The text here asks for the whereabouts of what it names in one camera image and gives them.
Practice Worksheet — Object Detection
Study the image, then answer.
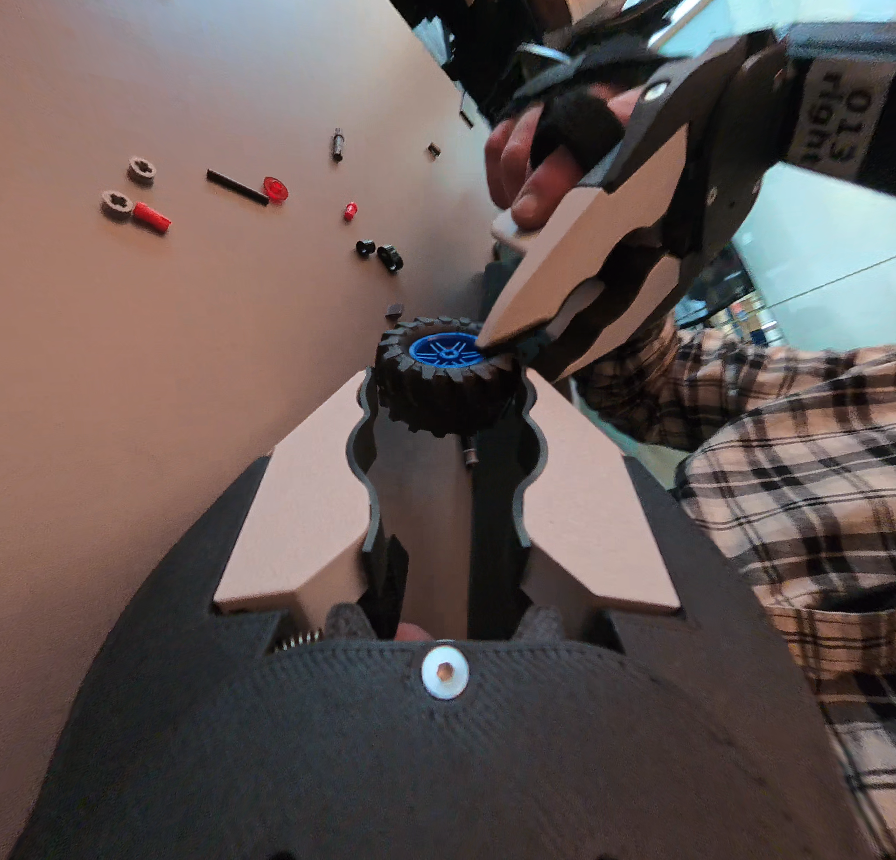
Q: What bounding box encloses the grey desk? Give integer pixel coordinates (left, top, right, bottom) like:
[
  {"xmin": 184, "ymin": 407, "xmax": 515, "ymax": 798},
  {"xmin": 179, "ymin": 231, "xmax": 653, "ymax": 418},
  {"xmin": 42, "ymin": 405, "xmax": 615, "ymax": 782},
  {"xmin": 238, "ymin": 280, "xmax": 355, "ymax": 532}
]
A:
[{"xmin": 0, "ymin": 0, "xmax": 506, "ymax": 840}]

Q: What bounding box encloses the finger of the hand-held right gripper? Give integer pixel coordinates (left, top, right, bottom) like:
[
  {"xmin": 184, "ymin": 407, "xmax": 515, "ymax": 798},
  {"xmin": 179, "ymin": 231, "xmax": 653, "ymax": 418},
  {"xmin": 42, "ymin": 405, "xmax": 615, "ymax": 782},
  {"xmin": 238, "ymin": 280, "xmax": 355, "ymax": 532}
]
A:
[
  {"xmin": 475, "ymin": 125, "xmax": 692, "ymax": 353},
  {"xmin": 541, "ymin": 242, "xmax": 685, "ymax": 382}
]

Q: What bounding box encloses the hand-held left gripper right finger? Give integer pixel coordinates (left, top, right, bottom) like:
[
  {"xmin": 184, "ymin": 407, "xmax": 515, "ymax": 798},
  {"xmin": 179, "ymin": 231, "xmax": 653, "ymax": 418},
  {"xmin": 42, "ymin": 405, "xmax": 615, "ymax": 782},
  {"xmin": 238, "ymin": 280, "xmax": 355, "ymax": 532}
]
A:
[{"xmin": 514, "ymin": 368, "xmax": 682, "ymax": 637}]

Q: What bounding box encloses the blue toy wheel rim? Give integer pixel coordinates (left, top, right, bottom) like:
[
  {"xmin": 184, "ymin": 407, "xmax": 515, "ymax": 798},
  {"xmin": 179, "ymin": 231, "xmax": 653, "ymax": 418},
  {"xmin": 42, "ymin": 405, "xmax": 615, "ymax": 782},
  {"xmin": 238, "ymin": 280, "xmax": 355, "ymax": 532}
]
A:
[{"xmin": 407, "ymin": 331, "xmax": 489, "ymax": 371}]

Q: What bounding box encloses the black toy tire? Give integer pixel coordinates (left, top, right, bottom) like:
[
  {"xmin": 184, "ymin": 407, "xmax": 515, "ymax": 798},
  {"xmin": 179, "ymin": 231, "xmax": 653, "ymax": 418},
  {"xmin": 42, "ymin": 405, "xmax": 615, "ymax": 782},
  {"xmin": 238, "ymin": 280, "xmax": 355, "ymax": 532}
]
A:
[{"xmin": 374, "ymin": 315, "xmax": 526, "ymax": 438}]

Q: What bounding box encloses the person's right hand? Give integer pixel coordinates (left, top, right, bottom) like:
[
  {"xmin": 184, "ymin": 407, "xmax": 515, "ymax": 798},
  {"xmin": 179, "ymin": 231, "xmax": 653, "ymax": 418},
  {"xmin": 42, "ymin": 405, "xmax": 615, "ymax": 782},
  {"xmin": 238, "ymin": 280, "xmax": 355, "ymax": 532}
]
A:
[{"xmin": 483, "ymin": 100, "xmax": 588, "ymax": 232}]

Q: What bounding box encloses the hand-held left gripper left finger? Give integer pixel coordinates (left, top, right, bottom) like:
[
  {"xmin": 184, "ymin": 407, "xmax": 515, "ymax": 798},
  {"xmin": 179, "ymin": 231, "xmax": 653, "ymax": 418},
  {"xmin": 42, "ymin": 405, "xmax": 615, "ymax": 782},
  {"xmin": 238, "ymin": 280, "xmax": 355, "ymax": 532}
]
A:
[{"xmin": 213, "ymin": 366, "xmax": 410, "ymax": 640}]

